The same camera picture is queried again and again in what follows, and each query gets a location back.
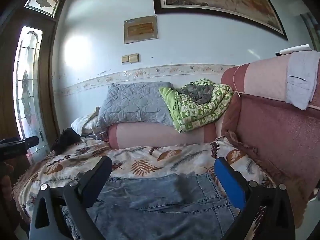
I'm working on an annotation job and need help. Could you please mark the stained glass window door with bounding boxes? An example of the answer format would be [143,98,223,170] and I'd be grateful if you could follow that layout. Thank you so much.
[1,0,66,164]

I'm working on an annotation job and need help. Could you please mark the large framed landscape painting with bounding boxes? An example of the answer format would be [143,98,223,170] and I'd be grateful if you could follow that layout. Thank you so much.
[153,0,287,40]

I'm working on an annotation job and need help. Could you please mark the white object atop sofa back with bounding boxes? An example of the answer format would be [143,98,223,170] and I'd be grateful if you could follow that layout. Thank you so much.
[276,44,312,56]

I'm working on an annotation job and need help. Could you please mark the beige wall light switches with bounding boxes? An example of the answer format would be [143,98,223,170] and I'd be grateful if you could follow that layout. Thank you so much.
[121,53,139,64]

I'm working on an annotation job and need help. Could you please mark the pink and maroon sofa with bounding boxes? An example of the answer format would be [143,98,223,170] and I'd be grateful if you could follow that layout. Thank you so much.
[108,54,319,227]

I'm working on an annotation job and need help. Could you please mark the dark grey crumpled cloth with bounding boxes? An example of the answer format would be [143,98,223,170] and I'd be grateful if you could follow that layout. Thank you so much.
[177,83,214,105]

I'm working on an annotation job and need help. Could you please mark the blue denim pants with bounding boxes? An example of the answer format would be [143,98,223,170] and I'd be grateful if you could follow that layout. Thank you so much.
[87,173,238,239]

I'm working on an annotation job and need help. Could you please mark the small framed gold plaque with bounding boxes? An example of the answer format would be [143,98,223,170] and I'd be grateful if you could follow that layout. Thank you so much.
[124,15,158,44]

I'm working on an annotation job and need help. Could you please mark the green patterned folded blanket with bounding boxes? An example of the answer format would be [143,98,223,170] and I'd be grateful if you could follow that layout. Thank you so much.
[159,79,233,133]

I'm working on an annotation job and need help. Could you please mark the light grey cloth on backrest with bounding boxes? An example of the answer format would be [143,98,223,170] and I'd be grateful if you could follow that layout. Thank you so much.
[285,50,319,111]

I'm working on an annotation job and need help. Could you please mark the person's left hand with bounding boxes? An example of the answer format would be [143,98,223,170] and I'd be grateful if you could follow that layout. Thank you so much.
[0,162,14,202]

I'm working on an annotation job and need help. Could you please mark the leaf-patterned quilted blanket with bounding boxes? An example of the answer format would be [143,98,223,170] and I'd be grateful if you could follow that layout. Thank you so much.
[12,137,275,223]

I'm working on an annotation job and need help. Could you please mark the grey quilted pillow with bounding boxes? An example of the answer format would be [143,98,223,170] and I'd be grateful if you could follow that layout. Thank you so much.
[97,82,173,128]

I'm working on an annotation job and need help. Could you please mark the black garment on sofa edge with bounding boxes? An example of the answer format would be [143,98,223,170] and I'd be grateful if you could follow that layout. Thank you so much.
[51,128,82,155]

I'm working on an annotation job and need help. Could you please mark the white patterned pillow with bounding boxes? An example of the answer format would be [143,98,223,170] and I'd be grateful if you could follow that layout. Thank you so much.
[71,107,100,136]

